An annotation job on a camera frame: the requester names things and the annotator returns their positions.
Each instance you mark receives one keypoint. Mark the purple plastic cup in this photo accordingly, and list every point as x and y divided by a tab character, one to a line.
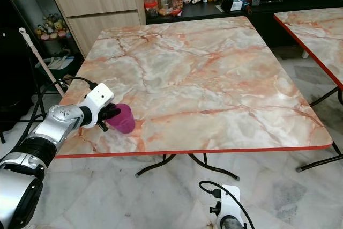
126	119

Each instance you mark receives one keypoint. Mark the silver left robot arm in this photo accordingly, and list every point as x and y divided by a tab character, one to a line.
32	170

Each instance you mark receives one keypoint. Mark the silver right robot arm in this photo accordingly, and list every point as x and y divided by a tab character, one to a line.
230	223

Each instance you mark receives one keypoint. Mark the large marble pattern folding table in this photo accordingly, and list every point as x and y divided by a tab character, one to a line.
193	73

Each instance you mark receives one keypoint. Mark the white mop stick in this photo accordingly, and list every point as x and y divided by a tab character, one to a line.
40	60

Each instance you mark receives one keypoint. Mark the light wooden drawer cabinet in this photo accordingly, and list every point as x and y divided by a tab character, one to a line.
102	17

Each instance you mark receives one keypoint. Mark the black chair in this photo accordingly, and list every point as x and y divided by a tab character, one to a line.
16	79

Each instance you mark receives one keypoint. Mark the small plush toys group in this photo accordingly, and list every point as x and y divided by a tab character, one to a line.
53	27

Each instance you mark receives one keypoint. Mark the short red lid jar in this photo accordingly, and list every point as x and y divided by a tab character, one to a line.
151	8

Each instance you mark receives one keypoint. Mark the black glass display shelf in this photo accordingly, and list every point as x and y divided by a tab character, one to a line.
32	4

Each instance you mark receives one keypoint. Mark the black tissue box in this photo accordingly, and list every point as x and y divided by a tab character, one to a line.
233	2

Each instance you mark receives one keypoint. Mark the black low tv console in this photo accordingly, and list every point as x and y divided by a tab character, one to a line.
262	25

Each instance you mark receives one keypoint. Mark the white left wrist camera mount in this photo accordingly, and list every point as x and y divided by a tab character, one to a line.
101	96

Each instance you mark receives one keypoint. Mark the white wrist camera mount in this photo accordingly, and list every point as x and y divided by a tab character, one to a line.
230	199
101	96

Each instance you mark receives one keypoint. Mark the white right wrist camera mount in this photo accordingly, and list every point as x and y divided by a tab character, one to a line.
230	199

